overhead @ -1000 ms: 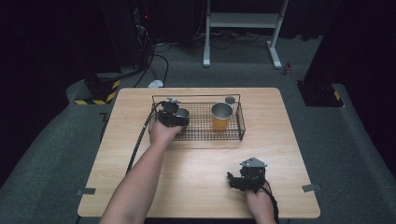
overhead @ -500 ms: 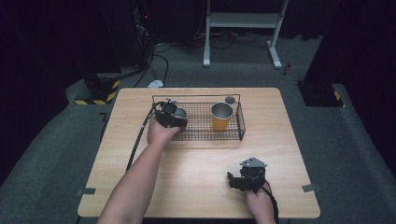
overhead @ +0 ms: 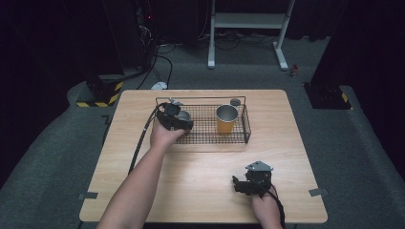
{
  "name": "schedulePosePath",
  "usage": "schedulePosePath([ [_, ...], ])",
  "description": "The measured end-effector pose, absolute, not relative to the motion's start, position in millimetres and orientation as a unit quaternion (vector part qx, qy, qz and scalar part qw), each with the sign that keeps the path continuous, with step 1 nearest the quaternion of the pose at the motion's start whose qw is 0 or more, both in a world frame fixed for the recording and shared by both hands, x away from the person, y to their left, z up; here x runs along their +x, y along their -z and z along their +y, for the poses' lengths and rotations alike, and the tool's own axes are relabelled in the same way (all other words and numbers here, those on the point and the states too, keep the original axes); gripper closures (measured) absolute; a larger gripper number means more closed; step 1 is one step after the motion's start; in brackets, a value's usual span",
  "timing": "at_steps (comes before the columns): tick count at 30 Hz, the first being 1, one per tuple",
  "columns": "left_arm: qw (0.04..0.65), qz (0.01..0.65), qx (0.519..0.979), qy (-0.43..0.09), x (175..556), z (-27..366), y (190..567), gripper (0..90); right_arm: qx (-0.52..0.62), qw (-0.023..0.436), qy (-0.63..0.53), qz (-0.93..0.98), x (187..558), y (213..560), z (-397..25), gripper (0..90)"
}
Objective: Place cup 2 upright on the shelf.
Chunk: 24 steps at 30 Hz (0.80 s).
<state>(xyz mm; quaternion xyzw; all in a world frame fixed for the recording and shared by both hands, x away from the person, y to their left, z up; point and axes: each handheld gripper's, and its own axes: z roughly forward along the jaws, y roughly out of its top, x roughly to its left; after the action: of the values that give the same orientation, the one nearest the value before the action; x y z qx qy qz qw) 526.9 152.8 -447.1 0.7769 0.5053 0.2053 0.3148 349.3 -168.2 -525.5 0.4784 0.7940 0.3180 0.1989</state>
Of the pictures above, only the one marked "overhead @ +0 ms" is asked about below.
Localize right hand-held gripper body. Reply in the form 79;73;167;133
242;159;274;198

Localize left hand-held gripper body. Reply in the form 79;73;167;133
155;97;186;131

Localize silver metal cup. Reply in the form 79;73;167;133
176;110;192;123

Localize black wire basket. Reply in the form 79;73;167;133
155;95;252;145

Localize yellow metal cup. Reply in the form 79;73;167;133
215;103;240;135

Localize person's left hand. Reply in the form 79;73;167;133
149;119;187;151

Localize person's right hand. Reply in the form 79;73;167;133
250;186;284;229

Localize grey tape strip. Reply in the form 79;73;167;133
308;187;330;198
77;191;99;201

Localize black yellow striped stand base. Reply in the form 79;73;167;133
75;73;125;109
303;81;353;111

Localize dark equipment rack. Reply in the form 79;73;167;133
135;0;161;71

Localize white metal stand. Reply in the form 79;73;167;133
206;0;296;72

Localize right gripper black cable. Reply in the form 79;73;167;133
269;184;287;229

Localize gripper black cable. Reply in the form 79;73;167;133
269;184;287;229
127;104;161;176

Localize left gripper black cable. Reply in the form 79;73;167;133
127;104;161;176

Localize black floor cables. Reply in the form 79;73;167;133
136;42;177;91

